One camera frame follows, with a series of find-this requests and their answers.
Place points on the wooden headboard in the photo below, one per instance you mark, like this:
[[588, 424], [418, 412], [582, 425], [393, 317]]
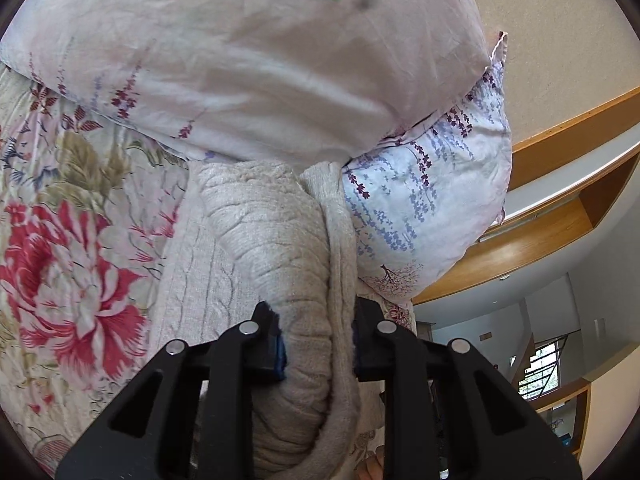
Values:
[[540, 240]]

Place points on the red floral bedsheet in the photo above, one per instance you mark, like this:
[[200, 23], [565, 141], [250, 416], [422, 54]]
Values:
[[65, 260]]

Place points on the pink floral pillow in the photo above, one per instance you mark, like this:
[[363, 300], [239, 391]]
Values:
[[250, 60]]

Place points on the stair railing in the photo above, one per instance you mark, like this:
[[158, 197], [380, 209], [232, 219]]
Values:
[[547, 365]]

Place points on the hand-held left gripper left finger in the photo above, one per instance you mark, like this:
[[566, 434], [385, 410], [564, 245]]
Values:
[[277, 360]]

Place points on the blue floral pillow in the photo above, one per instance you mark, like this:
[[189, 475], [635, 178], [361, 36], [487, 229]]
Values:
[[440, 185]]

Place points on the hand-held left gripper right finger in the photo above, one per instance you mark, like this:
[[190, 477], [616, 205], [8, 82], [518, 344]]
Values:
[[370, 355]]

